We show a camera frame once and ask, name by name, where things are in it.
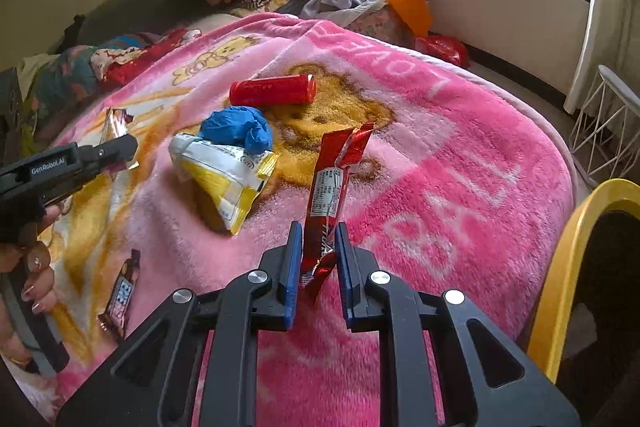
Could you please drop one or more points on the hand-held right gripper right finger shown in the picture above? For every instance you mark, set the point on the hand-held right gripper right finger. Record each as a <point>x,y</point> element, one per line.
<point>342,277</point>

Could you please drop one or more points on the person's left hand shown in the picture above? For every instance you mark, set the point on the person's left hand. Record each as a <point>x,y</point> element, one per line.
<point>37,264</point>

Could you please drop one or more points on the yellow-rimmed black trash bin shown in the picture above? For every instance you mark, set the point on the yellow-rimmed black trash bin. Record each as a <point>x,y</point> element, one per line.
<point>565,267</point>

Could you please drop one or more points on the wide cream curtain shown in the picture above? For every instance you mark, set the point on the wide cream curtain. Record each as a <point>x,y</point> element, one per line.
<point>595,57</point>

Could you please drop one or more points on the silver brown wrapper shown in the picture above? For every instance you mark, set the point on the silver brown wrapper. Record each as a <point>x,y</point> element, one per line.
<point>116,122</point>

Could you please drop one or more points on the floral storage box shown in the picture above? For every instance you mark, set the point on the floral storage box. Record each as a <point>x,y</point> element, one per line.
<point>380,27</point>

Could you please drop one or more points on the red plastic bag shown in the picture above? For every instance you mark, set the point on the red plastic bag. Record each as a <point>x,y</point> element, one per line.
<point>445,49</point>

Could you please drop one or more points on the pink printed blanket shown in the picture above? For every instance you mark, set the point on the pink printed blanket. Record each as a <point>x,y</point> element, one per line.
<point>450,207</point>

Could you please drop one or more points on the yellow white snack packet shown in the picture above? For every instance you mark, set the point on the yellow white snack packet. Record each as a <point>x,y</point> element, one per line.
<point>220,177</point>

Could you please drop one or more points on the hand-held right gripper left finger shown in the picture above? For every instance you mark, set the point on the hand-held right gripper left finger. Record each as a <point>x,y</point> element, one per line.
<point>295,277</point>

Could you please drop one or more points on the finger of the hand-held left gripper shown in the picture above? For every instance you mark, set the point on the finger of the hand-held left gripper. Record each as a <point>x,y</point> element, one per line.
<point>110,152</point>

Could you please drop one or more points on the white window seat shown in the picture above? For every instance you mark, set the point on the white window seat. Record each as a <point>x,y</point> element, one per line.
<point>500,17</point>

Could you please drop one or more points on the red cloth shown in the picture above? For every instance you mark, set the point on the red cloth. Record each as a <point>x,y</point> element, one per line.
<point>135,64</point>

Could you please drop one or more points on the red can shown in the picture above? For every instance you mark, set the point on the red can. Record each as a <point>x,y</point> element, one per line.
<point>272,90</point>

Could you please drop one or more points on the dark candy wrapper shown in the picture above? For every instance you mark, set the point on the dark candy wrapper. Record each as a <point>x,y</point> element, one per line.
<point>122,292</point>

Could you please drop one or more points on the blue crumpled glove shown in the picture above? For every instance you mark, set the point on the blue crumpled glove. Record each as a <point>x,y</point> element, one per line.
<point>235,127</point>

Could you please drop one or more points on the red snack wrapper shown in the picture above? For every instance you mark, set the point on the red snack wrapper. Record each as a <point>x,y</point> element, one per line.
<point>327,192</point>

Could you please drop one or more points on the colourful patterned cloth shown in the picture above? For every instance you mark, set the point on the colourful patterned cloth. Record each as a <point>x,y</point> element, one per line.
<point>65,77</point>

